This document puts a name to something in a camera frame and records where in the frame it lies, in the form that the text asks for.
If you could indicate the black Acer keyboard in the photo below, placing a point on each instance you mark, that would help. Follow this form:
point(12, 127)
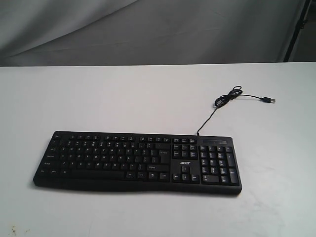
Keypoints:
point(132, 162)

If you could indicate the grey backdrop cloth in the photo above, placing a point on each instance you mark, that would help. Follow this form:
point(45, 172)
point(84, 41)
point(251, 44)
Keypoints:
point(146, 32)

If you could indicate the black tripod stand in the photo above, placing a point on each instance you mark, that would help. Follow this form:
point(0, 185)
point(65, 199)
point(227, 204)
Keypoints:
point(302, 46)

